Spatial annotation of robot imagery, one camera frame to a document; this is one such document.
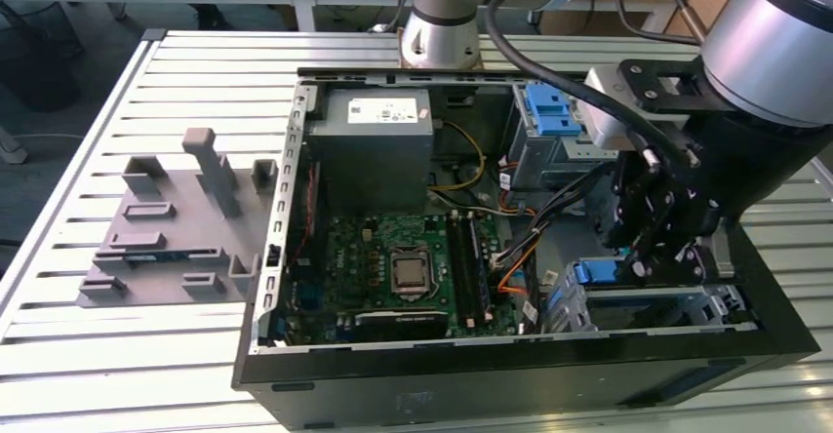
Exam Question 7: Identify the RAM stick in rack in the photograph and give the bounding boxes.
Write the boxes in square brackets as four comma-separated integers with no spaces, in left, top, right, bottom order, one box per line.
[123,252,197,262]

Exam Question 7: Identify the green motherboard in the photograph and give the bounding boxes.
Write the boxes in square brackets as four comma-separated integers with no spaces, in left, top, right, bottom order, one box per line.
[286,211,523,344]

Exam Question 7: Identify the CPU socket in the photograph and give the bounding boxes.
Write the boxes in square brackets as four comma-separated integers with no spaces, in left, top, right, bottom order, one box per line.
[389,245,440,302]

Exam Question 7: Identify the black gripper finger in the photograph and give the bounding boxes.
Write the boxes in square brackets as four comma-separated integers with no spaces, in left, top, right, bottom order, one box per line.
[631,183,721,278]
[604,157,659,258]

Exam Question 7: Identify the blue drive cage latch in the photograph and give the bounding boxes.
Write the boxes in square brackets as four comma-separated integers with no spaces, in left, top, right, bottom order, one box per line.
[524,84,585,138]

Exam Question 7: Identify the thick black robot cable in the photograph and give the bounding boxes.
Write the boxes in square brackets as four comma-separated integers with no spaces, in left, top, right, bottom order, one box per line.
[480,0,663,157]

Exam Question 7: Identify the black camera bracket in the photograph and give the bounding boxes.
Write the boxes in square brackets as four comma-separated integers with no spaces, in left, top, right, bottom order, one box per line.
[616,59,709,115]

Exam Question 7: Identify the grey parts rack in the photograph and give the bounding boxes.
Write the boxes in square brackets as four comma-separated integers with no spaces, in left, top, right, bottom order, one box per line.
[77,128,282,310]

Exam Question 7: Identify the white furniture leg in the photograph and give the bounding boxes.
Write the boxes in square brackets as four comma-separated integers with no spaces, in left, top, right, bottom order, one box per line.
[0,125,31,165]

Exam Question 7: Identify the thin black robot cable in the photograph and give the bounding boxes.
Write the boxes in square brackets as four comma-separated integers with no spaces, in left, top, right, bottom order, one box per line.
[608,0,708,47]

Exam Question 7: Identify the yellow wire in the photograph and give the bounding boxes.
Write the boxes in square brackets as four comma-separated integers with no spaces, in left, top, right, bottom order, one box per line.
[429,120,491,193]

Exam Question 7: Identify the black RAM slot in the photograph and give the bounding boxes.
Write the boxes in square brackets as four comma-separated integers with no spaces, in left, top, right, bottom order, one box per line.
[446,212,476,325]

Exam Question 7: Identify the black graphics card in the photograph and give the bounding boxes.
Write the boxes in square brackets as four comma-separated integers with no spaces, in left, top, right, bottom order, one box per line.
[350,308,450,341]

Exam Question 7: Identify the installed RAM stick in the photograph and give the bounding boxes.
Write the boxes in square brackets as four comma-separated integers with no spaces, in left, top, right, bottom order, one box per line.
[467,216,496,321]

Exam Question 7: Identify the grey power supply unit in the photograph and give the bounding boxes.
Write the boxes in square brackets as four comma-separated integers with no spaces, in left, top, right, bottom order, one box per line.
[305,86,437,215]

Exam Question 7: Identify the black open PC case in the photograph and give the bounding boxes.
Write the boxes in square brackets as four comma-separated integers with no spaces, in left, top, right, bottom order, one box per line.
[233,66,823,429]

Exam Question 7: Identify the black cable bundle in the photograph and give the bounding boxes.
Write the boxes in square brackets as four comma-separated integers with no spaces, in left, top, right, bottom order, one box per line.
[520,159,617,239]

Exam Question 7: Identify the silver CPU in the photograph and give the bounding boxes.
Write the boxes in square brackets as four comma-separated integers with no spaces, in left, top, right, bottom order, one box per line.
[394,258,432,291]

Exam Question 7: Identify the orange wire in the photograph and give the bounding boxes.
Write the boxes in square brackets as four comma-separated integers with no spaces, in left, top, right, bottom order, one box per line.
[497,242,543,300]

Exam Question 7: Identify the metal optical drive cage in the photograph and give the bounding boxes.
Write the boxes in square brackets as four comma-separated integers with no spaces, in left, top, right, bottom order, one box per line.
[507,81,620,193]

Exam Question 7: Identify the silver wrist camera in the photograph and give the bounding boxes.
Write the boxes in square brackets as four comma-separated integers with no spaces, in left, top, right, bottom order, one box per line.
[583,69,652,151]

